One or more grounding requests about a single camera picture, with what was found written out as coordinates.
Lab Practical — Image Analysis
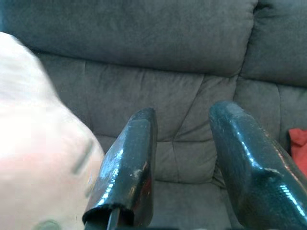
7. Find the red pillow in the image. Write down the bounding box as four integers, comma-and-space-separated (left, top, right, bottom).
288, 128, 307, 160

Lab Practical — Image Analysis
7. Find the grey fabric sofa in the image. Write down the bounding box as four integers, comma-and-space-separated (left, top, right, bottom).
0, 0, 307, 230

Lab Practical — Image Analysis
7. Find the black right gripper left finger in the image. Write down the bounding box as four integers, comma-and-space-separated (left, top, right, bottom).
82, 107, 158, 230

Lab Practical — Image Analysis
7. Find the pale pink pillow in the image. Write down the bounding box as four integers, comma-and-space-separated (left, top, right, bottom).
0, 31, 106, 230

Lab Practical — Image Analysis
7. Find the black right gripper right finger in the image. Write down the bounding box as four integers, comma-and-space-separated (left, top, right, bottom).
209, 100, 307, 230

